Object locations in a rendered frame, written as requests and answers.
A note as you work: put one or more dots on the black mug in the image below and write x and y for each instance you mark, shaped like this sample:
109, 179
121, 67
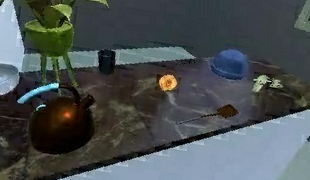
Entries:
106, 60

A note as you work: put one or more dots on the orange round fruit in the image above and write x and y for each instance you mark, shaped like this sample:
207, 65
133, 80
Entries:
167, 82

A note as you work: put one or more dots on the dark marble worktop counter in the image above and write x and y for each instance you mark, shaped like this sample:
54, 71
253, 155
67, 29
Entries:
170, 137

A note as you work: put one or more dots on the brown spatula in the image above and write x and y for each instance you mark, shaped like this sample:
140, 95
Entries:
227, 111

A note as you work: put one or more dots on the blue upturned bowl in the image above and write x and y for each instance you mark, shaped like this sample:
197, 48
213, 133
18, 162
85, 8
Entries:
230, 64

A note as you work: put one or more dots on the dark copper kettle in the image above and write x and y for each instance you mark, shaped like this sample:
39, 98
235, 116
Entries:
60, 125

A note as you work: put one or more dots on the pale green crumpled thing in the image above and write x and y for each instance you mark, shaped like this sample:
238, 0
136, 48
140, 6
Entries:
262, 82

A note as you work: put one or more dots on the green house plant in pot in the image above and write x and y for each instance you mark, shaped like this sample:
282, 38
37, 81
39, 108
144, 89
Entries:
49, 34

